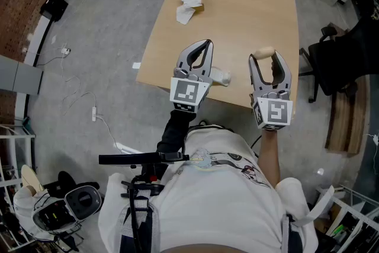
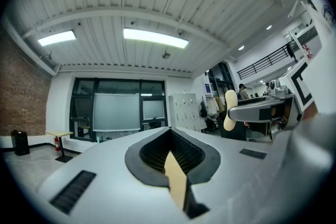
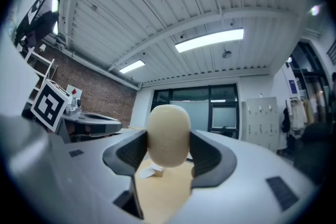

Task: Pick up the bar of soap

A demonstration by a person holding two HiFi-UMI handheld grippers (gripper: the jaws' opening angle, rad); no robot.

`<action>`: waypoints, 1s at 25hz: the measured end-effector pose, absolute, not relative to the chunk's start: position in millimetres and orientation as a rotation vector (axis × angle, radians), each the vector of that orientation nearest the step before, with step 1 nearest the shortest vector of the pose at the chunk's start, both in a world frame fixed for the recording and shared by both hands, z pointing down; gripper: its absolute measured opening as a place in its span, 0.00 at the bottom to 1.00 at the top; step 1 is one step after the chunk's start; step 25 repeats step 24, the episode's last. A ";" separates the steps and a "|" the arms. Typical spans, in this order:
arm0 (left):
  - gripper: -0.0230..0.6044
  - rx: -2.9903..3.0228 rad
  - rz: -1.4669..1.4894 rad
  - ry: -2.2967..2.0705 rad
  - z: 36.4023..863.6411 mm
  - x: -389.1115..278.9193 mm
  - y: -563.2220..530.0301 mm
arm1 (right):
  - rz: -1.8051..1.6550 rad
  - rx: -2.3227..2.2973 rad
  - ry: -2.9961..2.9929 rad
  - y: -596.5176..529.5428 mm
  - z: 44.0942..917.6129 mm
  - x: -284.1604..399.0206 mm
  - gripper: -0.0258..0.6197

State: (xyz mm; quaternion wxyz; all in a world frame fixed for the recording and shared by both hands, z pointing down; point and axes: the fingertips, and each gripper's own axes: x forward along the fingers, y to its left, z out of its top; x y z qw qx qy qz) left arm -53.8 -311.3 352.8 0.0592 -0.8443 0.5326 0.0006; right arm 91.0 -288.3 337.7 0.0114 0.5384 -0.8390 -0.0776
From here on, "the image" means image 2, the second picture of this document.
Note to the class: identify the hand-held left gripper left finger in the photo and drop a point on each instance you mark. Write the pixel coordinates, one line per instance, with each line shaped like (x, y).
(105, 186)

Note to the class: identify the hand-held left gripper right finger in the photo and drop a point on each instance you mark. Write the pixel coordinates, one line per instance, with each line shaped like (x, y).
(231, 173)

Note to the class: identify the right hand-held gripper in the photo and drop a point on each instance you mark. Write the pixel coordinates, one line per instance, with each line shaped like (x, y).
(291, 86)

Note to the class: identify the cream peanut-shaped plastic part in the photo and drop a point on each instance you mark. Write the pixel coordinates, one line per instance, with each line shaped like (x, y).
(231, 98)

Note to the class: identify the person's right forearm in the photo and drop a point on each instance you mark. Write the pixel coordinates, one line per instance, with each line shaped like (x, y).
(311, 110)

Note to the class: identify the black office chair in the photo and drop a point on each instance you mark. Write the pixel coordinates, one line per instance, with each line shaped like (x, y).
(236, 133)

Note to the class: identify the clothes rack with coats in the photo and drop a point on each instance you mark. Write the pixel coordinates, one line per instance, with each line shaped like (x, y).
(214, 108)

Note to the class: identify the black framed glass doorway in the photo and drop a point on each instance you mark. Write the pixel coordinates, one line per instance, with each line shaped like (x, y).
(223, 78)

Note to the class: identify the black railing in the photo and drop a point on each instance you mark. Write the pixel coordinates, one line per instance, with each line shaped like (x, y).
(265, 61)

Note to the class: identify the white locker cabinet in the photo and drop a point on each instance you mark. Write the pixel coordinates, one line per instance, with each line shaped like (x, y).
(185, 112)

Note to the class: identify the red fire extinguisher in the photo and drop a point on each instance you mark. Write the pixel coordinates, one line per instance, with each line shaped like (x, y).
(56, 143)

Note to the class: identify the round ceiling spotlight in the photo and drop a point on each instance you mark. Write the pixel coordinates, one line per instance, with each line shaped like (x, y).
(241, 47)
(269, 27)

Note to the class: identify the small wooden side table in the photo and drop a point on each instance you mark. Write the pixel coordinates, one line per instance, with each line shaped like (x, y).
(59, 133)

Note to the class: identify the black framed window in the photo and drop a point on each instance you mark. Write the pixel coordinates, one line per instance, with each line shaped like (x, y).
(81, 102)

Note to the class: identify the black floor box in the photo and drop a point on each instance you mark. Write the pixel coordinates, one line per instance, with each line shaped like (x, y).
(20, 143)

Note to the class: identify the round ceiling fixture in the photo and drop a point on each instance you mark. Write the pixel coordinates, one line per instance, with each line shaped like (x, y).
(166, 55)

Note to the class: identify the long ceiling light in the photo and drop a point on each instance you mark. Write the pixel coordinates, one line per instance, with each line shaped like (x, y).
(156, 38)
(57, 38)

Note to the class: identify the blue wall poster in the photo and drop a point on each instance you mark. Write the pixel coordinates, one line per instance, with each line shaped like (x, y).
(208, 88)

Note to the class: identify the small ceiling camera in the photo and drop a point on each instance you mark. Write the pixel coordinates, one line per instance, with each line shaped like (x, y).
(49, 55)

